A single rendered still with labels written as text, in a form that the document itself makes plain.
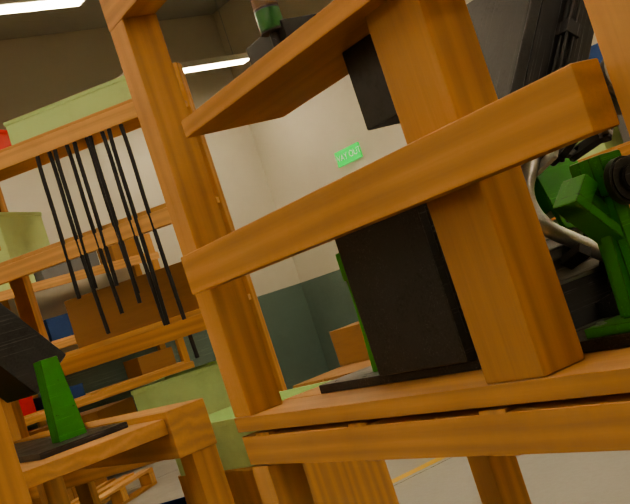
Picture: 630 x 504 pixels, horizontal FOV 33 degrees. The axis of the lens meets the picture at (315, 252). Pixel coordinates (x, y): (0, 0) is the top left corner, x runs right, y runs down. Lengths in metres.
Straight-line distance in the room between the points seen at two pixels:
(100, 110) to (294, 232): 2.79
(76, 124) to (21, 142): 0.29
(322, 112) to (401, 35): 9.81
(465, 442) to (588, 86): 0.70
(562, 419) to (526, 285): 0.20
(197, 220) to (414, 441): 0.83
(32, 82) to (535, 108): 10.41
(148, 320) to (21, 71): 7.28
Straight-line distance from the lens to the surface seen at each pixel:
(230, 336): 2.46
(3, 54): 11.67
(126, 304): 4.64
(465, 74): 1.64
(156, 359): 10.84
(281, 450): 2.39
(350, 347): 8.76
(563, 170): 2.06
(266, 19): 2.05
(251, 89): 2.01
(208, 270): 2.32
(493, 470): 2.83
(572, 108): 1.37
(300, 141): 11.88
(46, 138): 4.66
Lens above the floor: 1.11
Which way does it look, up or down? 2 degrees up
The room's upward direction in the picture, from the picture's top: 18 degrees counter-clockwise
